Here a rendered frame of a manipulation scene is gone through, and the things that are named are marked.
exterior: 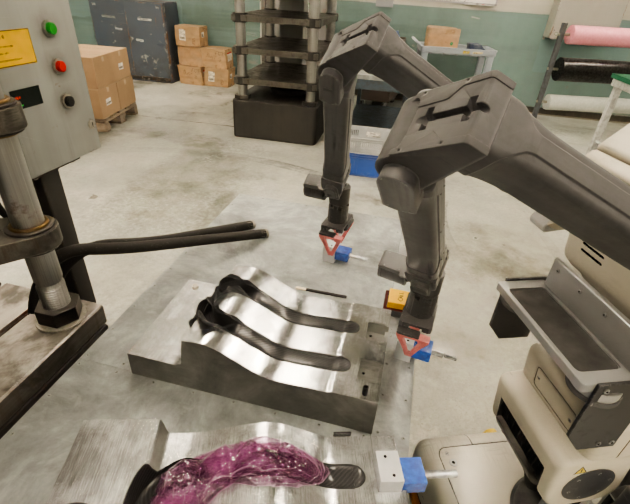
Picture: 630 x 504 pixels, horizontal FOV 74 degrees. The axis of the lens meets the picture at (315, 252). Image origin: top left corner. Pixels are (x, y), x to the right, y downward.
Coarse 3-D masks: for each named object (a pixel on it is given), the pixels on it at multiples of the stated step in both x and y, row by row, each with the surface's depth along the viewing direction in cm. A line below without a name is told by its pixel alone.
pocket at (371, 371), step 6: (360, 360) 83; (366, 360) 82; (360, 366) 83; (366, 366) 83; (372, 366) 83; (378, 366) 82; (360, 372) 83; (366, 372) 83; (372, 372) 83; (378, 372) 83; (360, 378) 81; (366, 378) 82; (372, 378) 82; (378, 378) 80
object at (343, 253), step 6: (330, 240) 126; (324, 246) 124; (330, 246) 123; (342, 246) 126; (324, 252) 125; (336, 252) 123; (342, 252) 123; (348, 252) 123; (324, 258) 126; (330, 258) 125; (336, 258) 125; (342, 258) 124; (348, 258) 124; (354, 258) 124; (360, 258) 123; (366, 258) 123
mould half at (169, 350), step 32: (288, 288) 98; (160, 320) 92; (256, 320) 86; (352, 320) 91; (384, 320) 92; (128, 352) 84; (160, 352) 85; (192, 352) 79; (224, 352) 77; (256, 352) 81; (320, 352) 83; (352, 352) 83; (384, 352) 84; (192, 384) 84; (224, 384) 82; (256, 384) 79; (288, 384) 77; (320, 384) 77; (352, 384) 77; (320, 416) 79; (352, 416) 77
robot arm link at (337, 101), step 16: (320, 80) 72; (336, 80) 71; (352, 80) 77; (320, 96) 76; (336, 96) 74; (352, 96) 80; (336, 112) 83; (352, 112) 86; (336, 128) 87; (336, 144) 92; (336, 160) 98; (336, 176) 102
